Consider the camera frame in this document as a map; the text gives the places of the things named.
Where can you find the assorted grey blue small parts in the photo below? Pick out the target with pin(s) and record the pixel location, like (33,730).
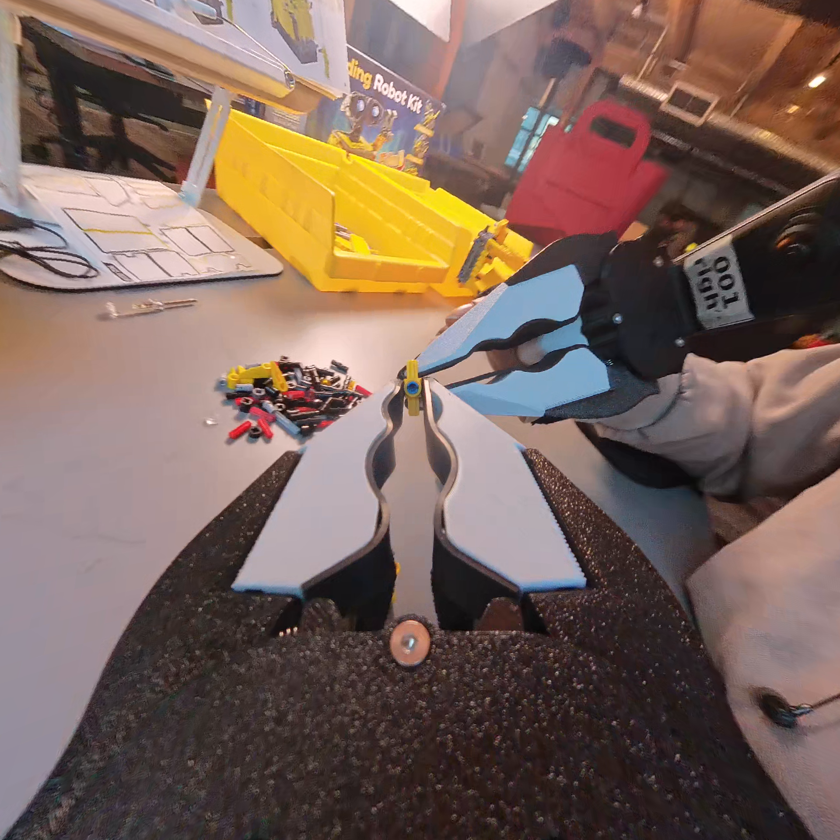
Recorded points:
(348,239)

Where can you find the person's right forearm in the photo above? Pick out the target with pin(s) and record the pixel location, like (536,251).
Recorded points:
(735,420)

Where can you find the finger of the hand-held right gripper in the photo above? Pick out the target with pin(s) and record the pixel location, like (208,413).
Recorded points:
(551,380)
(525,302)

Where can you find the white lamp panel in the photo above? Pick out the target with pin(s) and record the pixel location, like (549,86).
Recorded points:
(459,13)

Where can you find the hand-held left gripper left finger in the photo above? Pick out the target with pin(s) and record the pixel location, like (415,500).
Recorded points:
(315,518)

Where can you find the person's right hand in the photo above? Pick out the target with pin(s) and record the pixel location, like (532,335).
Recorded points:
(508,359)

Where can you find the pile of black red pins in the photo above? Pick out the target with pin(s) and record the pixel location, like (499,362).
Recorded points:
(308,400)

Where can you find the white building instruction booklet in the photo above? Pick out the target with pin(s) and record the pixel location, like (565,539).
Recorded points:
(262,33)

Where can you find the grey desk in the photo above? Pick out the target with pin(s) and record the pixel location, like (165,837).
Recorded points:
(131,459)

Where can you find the blue robot kit box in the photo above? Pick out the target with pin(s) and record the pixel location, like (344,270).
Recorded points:
(394,98)

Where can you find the white sticker sheet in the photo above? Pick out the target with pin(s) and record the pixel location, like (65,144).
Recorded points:
(144,236)

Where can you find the white book stand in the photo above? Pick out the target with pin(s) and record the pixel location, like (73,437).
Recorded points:
(216,151)

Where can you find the red tote bag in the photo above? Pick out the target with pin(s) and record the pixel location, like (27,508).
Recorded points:
(577,190)

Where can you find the black wrist rest pad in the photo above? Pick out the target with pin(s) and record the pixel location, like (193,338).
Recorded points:
(649,466)

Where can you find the yellow toy robot model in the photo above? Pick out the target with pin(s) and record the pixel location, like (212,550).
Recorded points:
(489,259)

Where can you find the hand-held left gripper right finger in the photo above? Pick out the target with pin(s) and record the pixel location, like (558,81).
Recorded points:
(505,518)

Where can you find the yellow connector piece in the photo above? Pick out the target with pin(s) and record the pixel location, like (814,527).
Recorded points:
(412,394)

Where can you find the yellow plastic bin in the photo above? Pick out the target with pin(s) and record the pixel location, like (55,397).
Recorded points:
(433,210)
(275,197)

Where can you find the yellow bent beam piece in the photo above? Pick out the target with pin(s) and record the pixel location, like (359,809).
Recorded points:
(253,373)

